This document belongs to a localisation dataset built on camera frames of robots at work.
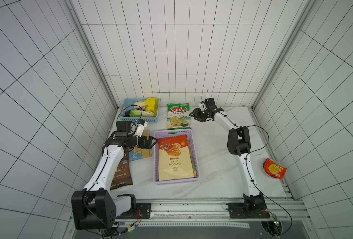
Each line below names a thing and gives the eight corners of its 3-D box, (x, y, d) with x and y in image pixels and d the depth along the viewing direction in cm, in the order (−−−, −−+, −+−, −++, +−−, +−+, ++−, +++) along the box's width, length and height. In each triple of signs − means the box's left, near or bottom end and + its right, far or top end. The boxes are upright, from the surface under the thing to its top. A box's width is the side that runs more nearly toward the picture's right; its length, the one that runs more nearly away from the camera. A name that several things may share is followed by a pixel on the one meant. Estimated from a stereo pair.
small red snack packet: (258, 173, 88) (263, 169, 83) (262, 162, 92) (266, 158, 87) (278, 184, 84) (284, 180, 79) (281, 172, 88) (287, 168, 83)
